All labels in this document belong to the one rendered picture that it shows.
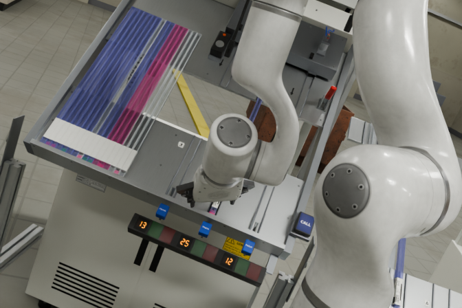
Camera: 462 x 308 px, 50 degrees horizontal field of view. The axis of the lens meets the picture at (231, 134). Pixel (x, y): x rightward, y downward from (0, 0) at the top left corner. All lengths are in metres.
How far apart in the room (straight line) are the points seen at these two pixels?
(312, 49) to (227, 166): 0.68
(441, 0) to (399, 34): 11.97
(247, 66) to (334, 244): 0.35
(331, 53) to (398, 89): 0.82
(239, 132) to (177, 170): 0.43
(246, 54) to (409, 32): 0.28
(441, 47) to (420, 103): 12.21
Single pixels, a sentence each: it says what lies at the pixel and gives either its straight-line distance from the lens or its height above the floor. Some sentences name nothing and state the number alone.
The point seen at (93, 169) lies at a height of 0.72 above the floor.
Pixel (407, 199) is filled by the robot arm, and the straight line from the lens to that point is 0.61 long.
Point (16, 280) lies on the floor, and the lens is 2.05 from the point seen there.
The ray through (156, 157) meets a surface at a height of 0.78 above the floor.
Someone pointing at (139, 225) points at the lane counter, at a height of 0.65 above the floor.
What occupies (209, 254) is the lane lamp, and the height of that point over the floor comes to 0.65.
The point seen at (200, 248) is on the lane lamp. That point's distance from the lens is 1.21.
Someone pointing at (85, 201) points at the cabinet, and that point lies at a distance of 1.66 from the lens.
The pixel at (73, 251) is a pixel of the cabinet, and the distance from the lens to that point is 1.74.
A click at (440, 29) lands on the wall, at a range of 12.79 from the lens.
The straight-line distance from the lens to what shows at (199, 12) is 1.57.
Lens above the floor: 1.23
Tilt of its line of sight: 15 degrees down
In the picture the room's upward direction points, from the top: 22 degrees clockwise
